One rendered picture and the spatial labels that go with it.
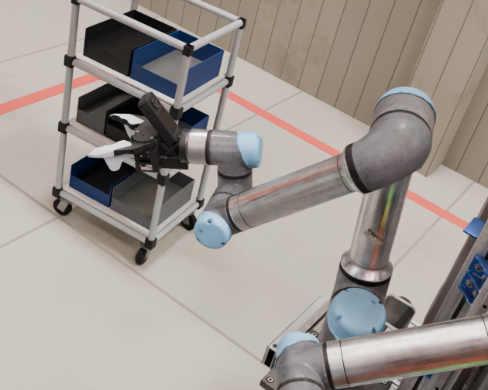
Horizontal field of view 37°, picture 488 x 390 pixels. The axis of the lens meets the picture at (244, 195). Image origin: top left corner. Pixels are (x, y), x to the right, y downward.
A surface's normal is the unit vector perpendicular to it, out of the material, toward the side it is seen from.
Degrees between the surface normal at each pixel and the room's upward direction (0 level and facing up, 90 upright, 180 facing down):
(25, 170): 0
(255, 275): 0
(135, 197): 0
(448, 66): 90
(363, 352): 37
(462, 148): 90
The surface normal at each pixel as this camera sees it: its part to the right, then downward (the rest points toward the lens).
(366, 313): 0.18, -0.72
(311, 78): -0.57, 0.37
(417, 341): -0.25, -0.48
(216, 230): -0.28, 0.51
